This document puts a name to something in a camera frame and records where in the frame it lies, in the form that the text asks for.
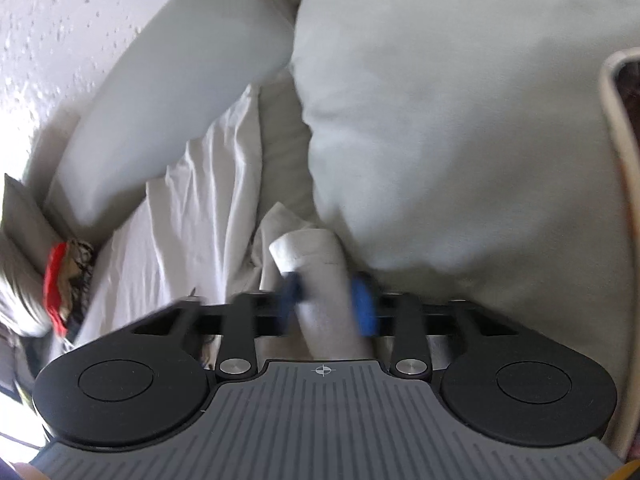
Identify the white cloth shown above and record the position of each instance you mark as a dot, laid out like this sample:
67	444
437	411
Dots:
190	200

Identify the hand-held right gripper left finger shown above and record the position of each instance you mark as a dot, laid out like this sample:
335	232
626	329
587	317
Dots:
290	294

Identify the red patterned cloth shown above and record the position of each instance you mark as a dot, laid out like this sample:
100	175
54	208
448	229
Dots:
60	280

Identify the grey throw pillow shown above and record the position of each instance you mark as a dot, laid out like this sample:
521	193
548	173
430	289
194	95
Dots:
27	220

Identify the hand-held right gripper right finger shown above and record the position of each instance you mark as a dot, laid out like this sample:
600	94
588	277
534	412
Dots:
363	306

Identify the purple banquet chair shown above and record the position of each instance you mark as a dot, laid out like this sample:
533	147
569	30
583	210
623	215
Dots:
612	125

